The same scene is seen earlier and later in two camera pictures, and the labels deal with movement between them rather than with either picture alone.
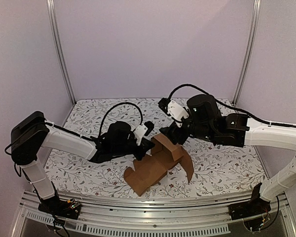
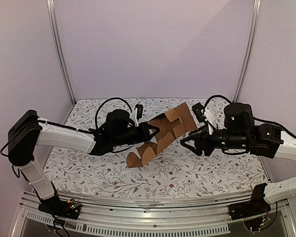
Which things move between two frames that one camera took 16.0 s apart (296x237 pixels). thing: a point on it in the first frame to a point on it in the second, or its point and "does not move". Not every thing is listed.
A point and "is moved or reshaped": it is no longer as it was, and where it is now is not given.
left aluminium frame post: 52,16 does not move
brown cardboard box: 149,170 is moved or reshaped
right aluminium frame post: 250,52 does not move
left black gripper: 146,145 to 145,135
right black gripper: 176,132 to 203,142
